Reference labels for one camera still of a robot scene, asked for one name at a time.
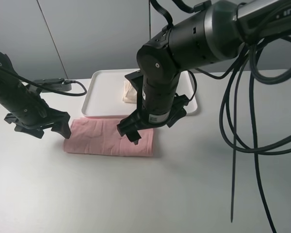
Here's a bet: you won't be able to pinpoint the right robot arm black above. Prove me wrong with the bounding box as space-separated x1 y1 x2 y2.
117 0 291 144

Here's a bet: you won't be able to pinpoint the cream white terry towel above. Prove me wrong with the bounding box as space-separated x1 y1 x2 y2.
122 80 137 103

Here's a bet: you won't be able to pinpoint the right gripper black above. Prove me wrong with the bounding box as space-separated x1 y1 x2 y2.
117 70 188 145

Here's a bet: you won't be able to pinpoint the white rectangular plastic tray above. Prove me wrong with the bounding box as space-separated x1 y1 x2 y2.
81 69 198 119

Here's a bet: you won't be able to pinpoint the pink terry towel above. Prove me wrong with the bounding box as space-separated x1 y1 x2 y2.
63 118 154 157

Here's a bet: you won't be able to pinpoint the right arm black cables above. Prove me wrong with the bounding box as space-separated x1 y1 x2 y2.
150 0 291 233

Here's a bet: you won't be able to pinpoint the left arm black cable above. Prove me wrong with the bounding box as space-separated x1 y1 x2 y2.
0 62 88 97

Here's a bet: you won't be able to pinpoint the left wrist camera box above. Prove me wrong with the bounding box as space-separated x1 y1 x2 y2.
33 78 72 92

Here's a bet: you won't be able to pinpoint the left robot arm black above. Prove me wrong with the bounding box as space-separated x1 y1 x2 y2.
0 52 71 139

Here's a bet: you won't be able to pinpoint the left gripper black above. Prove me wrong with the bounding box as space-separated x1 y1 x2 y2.
0 81 71 139

